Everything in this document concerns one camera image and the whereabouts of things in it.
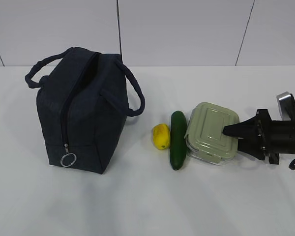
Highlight green cucumber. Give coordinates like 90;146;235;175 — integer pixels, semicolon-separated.
170;111;187;171

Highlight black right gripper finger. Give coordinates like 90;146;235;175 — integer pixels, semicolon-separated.
237;139;265;160
223;117;258;138

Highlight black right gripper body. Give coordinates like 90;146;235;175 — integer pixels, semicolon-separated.
255;109;280;165

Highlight yellow lemon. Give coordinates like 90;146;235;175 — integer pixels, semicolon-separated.
151;123;171;150

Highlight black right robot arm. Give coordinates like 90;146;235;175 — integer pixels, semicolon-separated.
223;109;295;165

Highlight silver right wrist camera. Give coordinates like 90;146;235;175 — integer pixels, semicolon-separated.
276;91;295;122

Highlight navy blue lunch bag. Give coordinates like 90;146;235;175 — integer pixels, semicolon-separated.
25;47;146;174

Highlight green lid glass food container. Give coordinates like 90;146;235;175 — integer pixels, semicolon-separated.
185;102;239;165

